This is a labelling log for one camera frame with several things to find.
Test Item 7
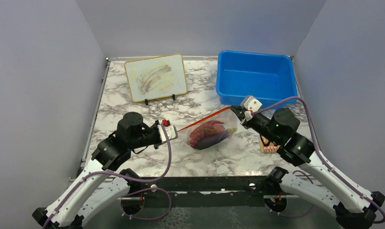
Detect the orange snack packet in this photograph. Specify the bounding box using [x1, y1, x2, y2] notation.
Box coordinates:
[259, 136, 280, 154]

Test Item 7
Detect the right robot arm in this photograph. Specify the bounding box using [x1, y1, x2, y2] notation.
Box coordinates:
[231, 104, 385, 229]

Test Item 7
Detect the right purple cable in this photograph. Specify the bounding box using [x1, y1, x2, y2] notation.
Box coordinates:
[252, 96, 385, 224]

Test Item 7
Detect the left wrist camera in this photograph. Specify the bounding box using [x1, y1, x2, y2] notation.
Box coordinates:
[157, 119, 178, 144]

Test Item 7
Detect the purple eggplant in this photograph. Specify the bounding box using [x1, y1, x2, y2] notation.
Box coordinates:
[193, 128, 237, 150]

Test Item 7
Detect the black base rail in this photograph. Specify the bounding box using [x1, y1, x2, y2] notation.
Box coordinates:
[120, 176, 286, 211]

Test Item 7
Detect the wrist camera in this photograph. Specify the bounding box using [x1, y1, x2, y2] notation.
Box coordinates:
[157, 119, 178, 144]
[240, 95, 262, 121]

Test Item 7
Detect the small whiteboard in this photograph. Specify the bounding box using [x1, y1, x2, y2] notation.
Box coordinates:
[124, 53, 188, 102]

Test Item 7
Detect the clear zip top bag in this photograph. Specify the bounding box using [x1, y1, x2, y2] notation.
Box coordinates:
[177, 106, 237, 150]

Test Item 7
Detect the red grape bunch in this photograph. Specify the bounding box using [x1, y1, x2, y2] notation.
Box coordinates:
[187, 120, 225, 148]

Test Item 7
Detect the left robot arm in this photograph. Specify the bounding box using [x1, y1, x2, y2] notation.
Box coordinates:
[32, 112, 177, 229]

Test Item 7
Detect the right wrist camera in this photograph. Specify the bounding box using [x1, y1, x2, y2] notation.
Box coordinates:
[240, 95, 262, 121]

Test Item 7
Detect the blue plastic bin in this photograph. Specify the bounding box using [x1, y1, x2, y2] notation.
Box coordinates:
[216, 50, 298, 107]

